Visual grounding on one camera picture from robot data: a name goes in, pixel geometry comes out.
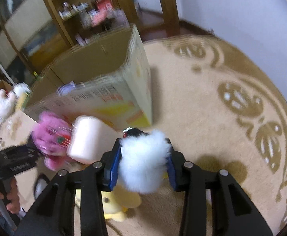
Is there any beige patterned blanket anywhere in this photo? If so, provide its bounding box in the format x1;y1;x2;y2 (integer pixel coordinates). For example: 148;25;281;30
18;36;287;236

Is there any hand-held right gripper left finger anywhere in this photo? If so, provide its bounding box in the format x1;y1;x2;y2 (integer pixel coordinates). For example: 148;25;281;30
14;138;123;236

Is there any white fluffy plush toy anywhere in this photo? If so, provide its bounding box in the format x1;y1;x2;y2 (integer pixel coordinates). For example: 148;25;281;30
119;128;172;194

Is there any printed cardboard box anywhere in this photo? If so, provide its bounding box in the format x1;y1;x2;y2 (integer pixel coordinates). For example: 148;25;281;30
0;23;153;151

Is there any red box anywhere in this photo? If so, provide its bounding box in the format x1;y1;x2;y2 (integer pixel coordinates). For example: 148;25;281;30
92;0;115;26

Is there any yellow plush dog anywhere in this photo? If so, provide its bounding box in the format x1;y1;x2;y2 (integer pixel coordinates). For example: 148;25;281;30
75;177;142;223

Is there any wooden corner shelf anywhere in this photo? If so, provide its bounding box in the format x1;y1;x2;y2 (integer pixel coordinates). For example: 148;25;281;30
37;0;114;47

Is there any white and pink plush toy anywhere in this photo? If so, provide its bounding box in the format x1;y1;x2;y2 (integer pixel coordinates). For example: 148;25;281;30
0;83;32;123

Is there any wooden wardrobe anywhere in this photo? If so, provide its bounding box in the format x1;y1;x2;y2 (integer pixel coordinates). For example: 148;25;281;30
0;0;70;79

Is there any small brown cardboard box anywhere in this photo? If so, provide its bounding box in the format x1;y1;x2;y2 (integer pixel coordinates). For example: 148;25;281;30
0;80;14;96

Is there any wooden door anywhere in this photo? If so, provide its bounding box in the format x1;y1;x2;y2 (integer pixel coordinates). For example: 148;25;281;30
105;0;181;41

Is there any purple plush toy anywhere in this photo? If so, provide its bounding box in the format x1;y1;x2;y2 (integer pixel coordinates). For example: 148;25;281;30
57;81;78;96

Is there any pale pink soft pouch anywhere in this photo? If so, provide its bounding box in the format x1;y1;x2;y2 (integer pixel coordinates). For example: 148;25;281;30
67;115;118;165

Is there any pink plush bear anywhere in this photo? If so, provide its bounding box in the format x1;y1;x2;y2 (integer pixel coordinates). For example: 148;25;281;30
31;111;76;170

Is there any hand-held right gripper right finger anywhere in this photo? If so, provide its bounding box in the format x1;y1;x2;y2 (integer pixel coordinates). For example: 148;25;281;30
165;139;274;236

